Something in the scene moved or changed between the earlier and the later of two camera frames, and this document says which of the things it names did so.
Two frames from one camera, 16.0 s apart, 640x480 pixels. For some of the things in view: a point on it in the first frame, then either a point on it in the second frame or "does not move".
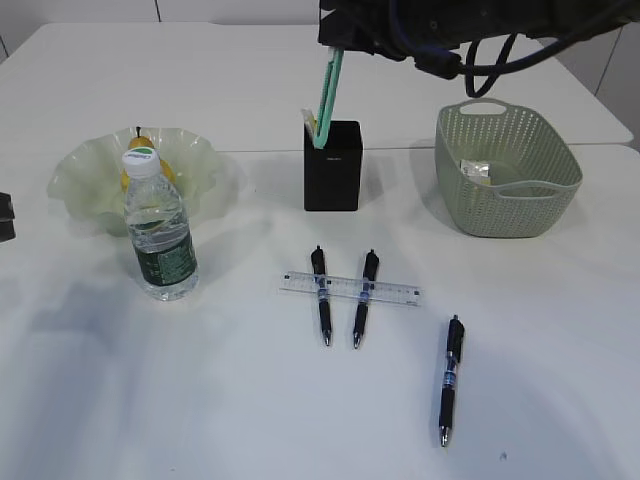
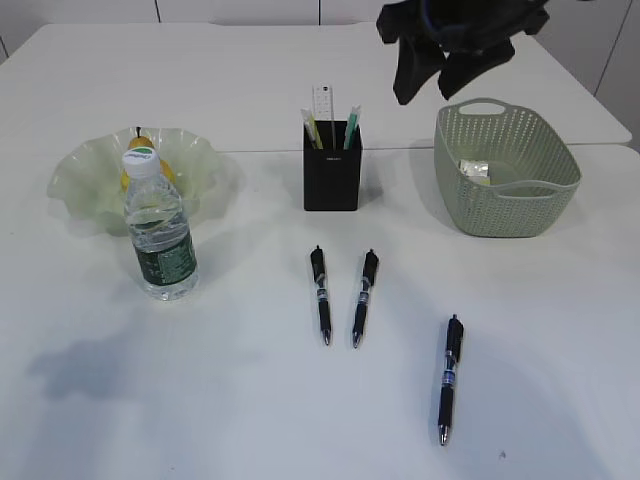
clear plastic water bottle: x=163 y=244 does not move
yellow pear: x=139 y=142 does not move
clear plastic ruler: x=351 y=288 to x=323 y=104
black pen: x=456 y=330 does not move
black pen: x=319 y=269 does not move
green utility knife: x=328 y=94 to x=351 y=125
